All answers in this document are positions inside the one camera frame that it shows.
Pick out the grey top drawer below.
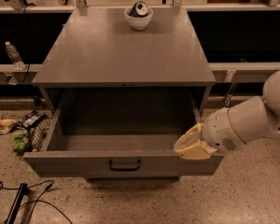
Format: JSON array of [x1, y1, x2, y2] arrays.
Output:
[[23, 88, 223, 179]]

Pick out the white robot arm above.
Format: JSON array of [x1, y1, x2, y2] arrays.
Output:
[[174, 71, 280, 160]]

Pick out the grey drawer cabinet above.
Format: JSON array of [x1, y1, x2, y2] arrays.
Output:
[[32, 7, 217, 117]]

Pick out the white ceramic bowl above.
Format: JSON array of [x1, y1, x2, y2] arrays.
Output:
[[124, 7, 153, 30]]

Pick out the crushed soda can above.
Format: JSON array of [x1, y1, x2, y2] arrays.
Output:
[[129, 1, 148, 18]]

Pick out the blue snack bag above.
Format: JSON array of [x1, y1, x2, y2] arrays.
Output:
[[16, 110, 47, 129]]

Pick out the green snack bag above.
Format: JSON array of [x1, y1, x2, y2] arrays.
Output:
[[11, 129, 34, 156]]

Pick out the black bar tool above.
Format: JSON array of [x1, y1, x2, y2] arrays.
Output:
[[4, 183, 28, 224]]

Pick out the yellow snack bag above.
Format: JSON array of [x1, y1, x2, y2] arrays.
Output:
[[0, 118, 16, 134]]

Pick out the clear plastic water bottle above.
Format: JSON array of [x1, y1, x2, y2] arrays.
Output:
[[5, 41, 25, 70]]

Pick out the metal rail bracket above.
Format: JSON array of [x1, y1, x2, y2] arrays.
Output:
[[223, 69, 237, 107]]

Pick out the wire mesh basket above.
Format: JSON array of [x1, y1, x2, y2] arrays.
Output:
[[31, 119, 50, 151]]

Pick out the black floor cable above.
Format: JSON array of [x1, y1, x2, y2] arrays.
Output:
[[0, 176, 73, 224]]

